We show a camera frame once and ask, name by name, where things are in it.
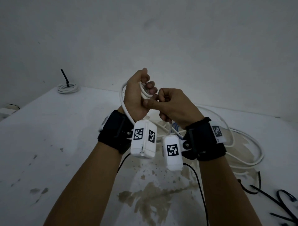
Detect black wrist strap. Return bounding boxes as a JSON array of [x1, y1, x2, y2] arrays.
[[97, 110, 135, 155], [181, 117, 227, 161]]

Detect white checkered marker tag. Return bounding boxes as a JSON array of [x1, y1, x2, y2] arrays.
[[209, 121, 227, 144], [99, 115, 110, 131]]

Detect white power adapter box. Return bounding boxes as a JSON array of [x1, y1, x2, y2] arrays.
[[0, 104, 21, 117]]

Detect person's right hand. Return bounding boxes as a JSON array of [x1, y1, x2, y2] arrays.
[[142, 88, 205, 130]]

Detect person's left hand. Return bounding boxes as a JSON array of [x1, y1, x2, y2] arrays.
[[117, 67, 158, 123]]

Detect black cable ties bunch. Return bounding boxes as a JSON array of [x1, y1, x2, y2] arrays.
[[237, 171, 298, 226]]

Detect person's right forearm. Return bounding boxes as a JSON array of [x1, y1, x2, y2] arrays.
[[199, 156, 262, 226]]

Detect black camera cable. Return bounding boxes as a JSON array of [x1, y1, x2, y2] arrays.
[[183, 163, 209, 226], [117, 153, 132, 173]]

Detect thin black nylon zip tie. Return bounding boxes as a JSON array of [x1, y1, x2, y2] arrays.
[[60, 69, 71, 88]]

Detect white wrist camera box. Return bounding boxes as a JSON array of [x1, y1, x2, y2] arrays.
[[130, 119, 158, 160], [162, 136, 185, 172]]

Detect person's left forearm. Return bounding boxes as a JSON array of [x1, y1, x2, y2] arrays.
[[43, 142, 123, 226]]

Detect long white cable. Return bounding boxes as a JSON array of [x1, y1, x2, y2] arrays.
[[153, 106, 264, 175]]

